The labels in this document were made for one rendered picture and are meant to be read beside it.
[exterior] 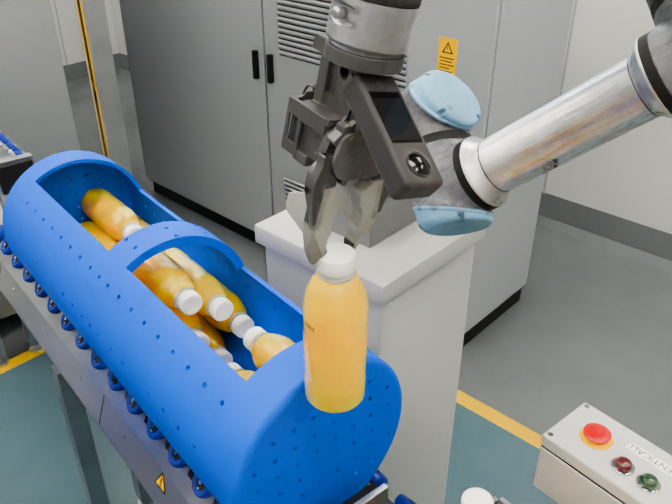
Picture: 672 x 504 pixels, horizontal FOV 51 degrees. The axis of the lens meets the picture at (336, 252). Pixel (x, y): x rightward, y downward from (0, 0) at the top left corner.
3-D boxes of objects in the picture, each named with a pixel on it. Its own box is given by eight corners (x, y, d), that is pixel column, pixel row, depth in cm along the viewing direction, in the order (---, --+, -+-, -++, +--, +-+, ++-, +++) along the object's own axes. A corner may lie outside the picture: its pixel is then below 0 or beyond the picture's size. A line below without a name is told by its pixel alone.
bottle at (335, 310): (339, 365, 85) (341, 236, 74) (377, 399, 80) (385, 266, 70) (292, 391, 81) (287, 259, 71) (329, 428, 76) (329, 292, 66)
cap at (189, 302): (182, 316, 113) (188, 321, 112) (172, 300, 110) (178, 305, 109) (201, 301, 114) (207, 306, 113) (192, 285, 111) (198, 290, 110)
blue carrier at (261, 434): (145, 243, 165) (118, 131, 149) (404, 466, 107) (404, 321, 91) (25, 293, 150) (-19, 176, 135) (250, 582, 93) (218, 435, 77)
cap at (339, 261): (339, 249, 73) (339, 234, 72) (363, 266, 70) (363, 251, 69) (309, 262, 71) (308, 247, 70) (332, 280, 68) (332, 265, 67)
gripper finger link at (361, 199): (340, 225, 77) (346, 150, 71) (374, 252, 73) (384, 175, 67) (317, 233, 75) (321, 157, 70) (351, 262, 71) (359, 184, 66)
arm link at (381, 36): (438, 10, 59) (366, 7, 54) (424, 63, 61) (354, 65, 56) (381, -14, 64) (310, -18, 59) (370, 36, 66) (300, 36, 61)
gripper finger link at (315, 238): (287, 240, 73) (314, 158, 69) (321, 269, 69) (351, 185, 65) (263, 241, 70) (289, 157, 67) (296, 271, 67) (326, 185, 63)
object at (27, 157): (42, 205, 189) (29, 152, 181) (47, 210, 186) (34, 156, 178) (4, 216, 183) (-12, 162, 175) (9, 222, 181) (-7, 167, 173)
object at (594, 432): (591, 423, 95) (593, 417, 95) (615, 439, 93) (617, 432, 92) (576, 436, 93) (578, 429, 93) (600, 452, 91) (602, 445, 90)
